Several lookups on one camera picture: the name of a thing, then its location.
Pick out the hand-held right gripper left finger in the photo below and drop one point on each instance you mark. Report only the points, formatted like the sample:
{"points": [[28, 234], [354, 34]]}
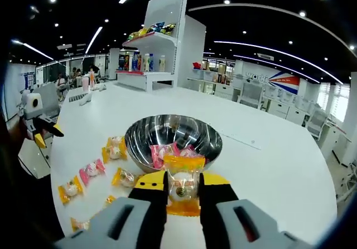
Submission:
{"points": [[147, 201]]}

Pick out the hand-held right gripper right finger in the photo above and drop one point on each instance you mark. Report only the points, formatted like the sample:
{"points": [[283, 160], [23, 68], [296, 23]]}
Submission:
{"points": [[214, 201]]}

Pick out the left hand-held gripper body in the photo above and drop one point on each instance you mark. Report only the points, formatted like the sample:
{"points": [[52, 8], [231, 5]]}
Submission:
{"points": [[32, 104]]}

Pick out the yellow marshmallow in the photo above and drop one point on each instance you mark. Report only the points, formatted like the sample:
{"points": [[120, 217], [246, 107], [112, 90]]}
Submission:
{"points": [[182, 182]]}

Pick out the heap of marshmallow packets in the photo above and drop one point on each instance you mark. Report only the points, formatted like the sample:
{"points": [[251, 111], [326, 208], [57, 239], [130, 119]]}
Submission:
{"points": [[159, 155]]}

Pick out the marshmallow packets group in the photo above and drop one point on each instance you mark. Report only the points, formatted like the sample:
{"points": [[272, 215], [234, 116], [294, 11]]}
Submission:
{"points": [[92, 171]]}

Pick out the steel bowl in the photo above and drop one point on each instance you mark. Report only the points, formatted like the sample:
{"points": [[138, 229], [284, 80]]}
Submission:
{"points": [[173, 132]]}

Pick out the person's left hand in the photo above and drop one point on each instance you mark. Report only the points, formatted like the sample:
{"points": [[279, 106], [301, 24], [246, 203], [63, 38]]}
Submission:
{"points": [[19, 130]]}

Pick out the grey office chair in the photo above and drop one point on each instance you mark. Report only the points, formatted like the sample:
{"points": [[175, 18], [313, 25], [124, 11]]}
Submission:
{"points": [[50, 98]]}

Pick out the dark slotted strip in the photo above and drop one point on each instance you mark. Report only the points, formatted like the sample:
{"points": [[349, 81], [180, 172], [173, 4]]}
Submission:
{"points": [[74, 96]]}

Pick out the small white item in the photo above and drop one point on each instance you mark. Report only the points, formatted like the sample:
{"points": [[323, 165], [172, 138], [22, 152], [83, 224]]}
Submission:
{"points": [[85, 100]]}

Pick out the pink cup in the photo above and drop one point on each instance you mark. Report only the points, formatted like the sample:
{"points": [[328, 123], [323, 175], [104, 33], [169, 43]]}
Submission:
{"points": [[85, 83]]}

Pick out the person's black-clad torso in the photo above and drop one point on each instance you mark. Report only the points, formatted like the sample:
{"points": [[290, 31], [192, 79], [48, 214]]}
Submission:
{"points": [[22, 204]]}

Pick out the blue plastic bottle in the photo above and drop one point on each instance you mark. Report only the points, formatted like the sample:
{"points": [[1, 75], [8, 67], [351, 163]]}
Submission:
{"points": [[151, 63], [135, 62]]}

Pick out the row of white office desks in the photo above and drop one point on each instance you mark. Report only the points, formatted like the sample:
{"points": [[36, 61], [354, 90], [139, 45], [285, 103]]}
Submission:
{"points": [[279, 110]]}

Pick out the white mesh office chair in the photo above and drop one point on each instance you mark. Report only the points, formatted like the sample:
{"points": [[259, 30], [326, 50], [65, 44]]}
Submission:
{"points": [[318, 122], [251, 94]]}

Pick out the white yellow bottle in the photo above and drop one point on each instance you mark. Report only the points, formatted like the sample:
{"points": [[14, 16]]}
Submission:
{"points": [[146, 63]]}

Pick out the cream bottle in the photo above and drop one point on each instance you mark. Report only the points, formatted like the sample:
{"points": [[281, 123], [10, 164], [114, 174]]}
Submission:
{"points": [[162, 64]]}

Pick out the row of snack bags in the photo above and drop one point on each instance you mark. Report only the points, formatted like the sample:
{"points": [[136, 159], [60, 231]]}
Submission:
{"points": [[142, 32]]}

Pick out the red item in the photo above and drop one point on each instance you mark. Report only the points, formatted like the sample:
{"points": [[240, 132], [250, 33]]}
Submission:
{"points": [[197, 65]]}

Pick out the white display shelf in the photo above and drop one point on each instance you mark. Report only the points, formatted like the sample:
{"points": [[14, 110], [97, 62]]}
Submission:
{"points": [[195, 51]]}

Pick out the ceiling air vent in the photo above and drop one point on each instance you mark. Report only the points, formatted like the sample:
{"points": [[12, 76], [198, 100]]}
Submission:
{"points": [[265, 56]]}

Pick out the window blinds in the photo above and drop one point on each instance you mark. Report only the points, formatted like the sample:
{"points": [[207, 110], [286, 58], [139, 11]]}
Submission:
{"points": [[341, 104]]}

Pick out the red blue wall graphic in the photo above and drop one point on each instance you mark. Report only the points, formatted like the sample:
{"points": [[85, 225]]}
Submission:
{"points": [[284, 81]]}

